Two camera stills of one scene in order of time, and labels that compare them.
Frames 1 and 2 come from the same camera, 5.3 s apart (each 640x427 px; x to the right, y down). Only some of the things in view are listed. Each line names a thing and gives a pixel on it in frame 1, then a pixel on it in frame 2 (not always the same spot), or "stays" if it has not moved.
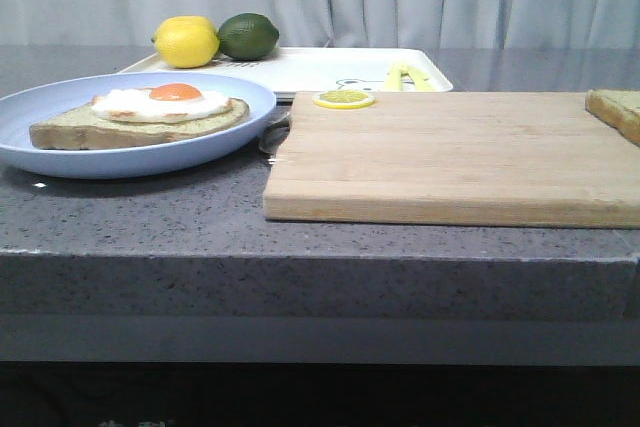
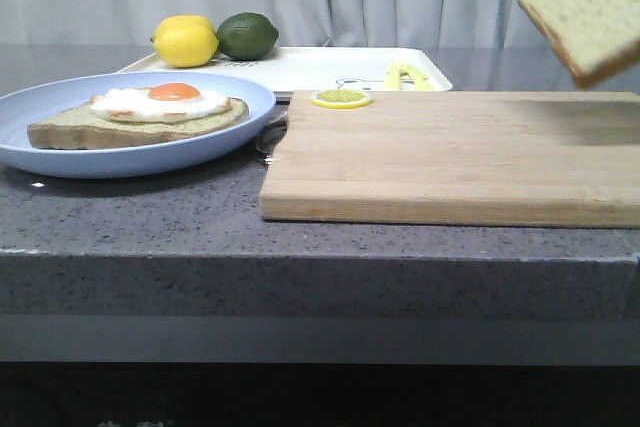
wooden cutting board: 489,158 stays
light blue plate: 20,108 stays
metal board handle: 273,136 stays
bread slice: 620,109 to 591,7
